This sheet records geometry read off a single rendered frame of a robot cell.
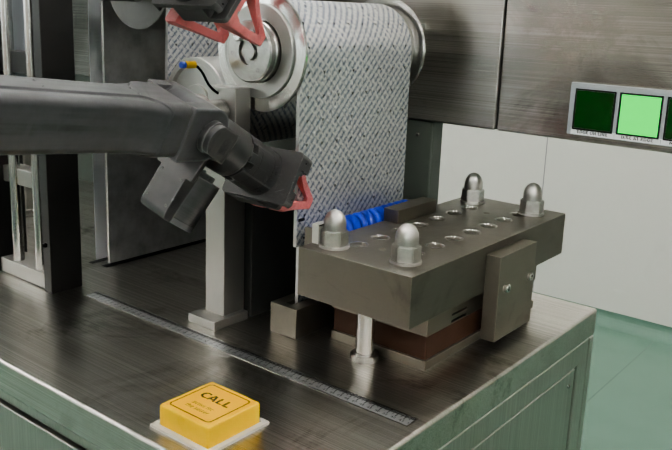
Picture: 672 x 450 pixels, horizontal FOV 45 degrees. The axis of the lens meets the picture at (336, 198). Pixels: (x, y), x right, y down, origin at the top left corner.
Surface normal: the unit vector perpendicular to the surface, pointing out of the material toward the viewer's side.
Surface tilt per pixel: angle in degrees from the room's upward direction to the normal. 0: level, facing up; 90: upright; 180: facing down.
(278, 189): 59
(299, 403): 0
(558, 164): 90
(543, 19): 90
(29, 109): 108
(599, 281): 90
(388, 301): 90
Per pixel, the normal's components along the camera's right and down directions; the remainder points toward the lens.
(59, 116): 0.80, 0.44
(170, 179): -0.35, -0.17
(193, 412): 0.04, -0.97
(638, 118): -0.62, 0.15
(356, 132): 0.78, 0.17
